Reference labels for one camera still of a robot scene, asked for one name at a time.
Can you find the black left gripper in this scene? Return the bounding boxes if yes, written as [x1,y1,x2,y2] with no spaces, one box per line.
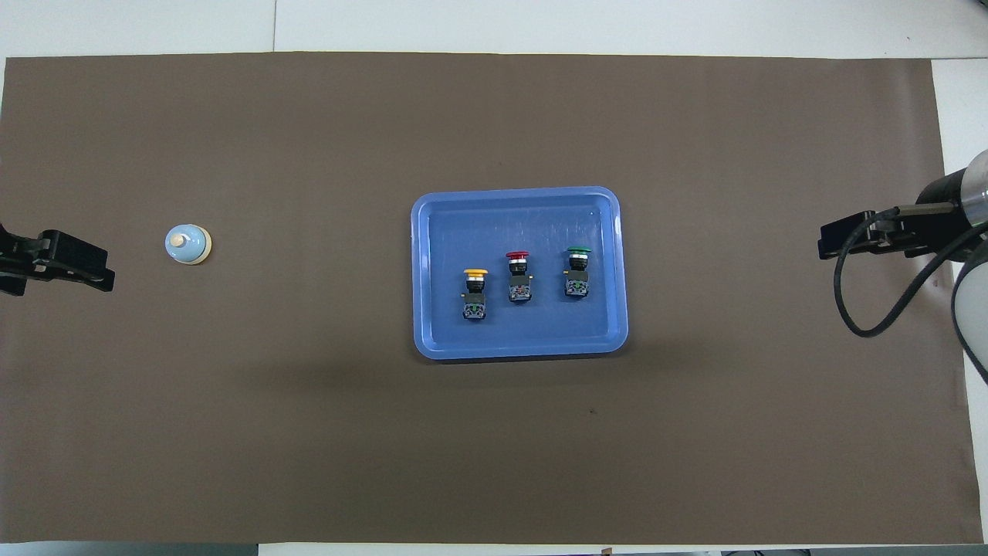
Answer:
[0,224,113,296]

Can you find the brown table mat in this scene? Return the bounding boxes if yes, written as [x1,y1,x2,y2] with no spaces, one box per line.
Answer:
[0,52,985,545]

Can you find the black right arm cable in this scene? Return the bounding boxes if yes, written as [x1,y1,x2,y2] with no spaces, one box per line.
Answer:
[834,205,988,338]

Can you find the light blue desk bell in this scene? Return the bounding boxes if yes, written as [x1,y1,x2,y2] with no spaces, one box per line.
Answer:
[164,223,213,266]

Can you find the green push button switch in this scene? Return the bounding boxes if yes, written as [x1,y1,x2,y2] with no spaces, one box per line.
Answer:
[563,246,594,300]

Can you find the blue plastic tray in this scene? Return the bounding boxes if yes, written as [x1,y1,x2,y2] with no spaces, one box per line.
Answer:
[411,185,629,361]

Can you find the yellow push button switch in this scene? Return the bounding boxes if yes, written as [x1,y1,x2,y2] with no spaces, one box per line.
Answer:
[462,269,489,322]

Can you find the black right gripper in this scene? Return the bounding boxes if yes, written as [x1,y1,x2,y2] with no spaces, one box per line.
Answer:
[818,168,975,259]

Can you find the red push button switch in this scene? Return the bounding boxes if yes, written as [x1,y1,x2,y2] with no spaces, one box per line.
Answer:
[505,251,534,304]

